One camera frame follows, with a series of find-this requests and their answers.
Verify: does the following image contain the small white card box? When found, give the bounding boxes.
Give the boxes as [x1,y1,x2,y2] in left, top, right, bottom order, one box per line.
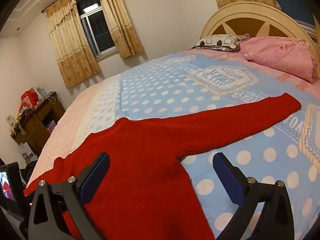
[6,114,16,133]

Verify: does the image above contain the black bag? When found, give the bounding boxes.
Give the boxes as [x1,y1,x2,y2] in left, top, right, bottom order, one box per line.
[20,159,38,187]

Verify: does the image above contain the white brown patterned pillow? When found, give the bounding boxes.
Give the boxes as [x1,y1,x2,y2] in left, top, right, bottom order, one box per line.
[195,33,251,52]

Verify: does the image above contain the red gift bag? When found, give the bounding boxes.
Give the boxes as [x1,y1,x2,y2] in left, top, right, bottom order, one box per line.
[20,89,40,109]

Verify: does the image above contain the white printed cardboard box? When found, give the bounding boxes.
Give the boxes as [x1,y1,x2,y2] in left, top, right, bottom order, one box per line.
[19,142,38,164]

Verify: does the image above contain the pink pillow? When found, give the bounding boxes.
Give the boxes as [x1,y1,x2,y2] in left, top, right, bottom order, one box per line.
[240,36,319,82]

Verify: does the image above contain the window with metal bars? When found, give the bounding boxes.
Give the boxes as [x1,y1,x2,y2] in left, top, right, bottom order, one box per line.
[76,0,118,60]

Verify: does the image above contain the red knitted sweater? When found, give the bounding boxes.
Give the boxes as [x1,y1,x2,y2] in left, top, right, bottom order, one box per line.
[24,92,302,240]

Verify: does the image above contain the brown wooden desk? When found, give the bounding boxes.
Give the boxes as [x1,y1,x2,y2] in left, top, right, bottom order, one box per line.
[10,97,66,157]

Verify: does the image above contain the cream wooden headboard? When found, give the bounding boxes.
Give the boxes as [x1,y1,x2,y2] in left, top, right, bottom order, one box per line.
[201,1,320,78]

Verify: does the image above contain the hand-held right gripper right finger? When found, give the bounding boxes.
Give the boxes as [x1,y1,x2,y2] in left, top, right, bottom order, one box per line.
[212,152,295,240]

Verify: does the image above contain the black screen device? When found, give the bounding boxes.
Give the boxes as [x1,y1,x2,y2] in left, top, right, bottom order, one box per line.
[0,162,28,230]

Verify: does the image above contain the pale paper bag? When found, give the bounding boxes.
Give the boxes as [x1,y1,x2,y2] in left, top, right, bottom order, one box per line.
[31,87,47,101]

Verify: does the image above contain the green striped bag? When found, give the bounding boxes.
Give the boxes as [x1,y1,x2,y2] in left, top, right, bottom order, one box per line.
[15,106,33,135]

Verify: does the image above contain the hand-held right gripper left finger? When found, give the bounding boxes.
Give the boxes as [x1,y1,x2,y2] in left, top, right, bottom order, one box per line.
[27,152,111,240]

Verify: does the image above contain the blue polka-dot bedsheet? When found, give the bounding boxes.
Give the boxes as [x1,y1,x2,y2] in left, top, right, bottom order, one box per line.
[26,47,320,240]

